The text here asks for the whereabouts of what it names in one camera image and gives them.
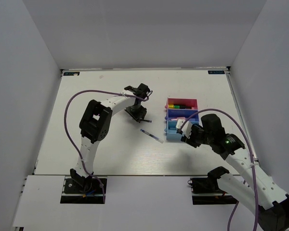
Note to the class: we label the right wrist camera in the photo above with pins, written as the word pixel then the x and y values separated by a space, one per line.
pixel 184 129

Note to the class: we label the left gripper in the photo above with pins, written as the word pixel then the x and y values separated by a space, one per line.
pixel 141 113

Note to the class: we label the green highlighter black body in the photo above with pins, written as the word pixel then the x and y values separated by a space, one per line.
pixel 186 107

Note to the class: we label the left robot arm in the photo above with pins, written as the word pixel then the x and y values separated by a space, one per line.
pixel 95 123

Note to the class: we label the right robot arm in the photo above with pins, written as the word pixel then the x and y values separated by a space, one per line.
pixel 259 193

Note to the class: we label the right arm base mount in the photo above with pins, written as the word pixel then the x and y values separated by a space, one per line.
pixel 205 190

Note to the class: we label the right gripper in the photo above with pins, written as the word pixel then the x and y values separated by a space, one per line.
pixel 190 141

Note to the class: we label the left corner label sticker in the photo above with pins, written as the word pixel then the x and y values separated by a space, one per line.
pixel 71 73

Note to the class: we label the dark blue container bin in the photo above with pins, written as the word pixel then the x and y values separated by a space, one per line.
pixel 173 113

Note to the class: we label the green transparent pen cap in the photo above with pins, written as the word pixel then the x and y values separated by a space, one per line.
pixel 180 121

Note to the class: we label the pink container bin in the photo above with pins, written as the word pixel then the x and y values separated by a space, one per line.
pixel 182 101

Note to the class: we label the light blue container bin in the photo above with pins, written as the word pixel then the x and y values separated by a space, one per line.
pixel 171 133

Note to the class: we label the corner label sticker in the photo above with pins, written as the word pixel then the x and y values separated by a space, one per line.
pixel 216 72
pixel 71 73

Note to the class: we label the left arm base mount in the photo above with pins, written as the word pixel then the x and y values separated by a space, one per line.
pixel 73 193

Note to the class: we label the right corner label sticker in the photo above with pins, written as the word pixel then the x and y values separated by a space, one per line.
pixel 216 72

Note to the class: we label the blue gel pen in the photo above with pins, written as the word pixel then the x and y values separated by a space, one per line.
pixel 152 136

